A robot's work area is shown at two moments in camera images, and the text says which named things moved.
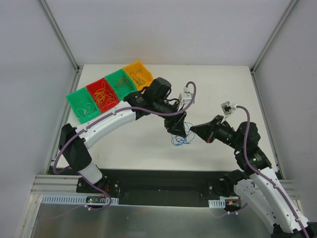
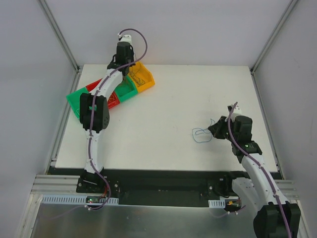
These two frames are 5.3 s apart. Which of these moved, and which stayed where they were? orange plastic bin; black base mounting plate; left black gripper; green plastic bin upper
Moved: left black gripper
Stayed: black base mounting plate; green plastic bin upper; orange plastic bin
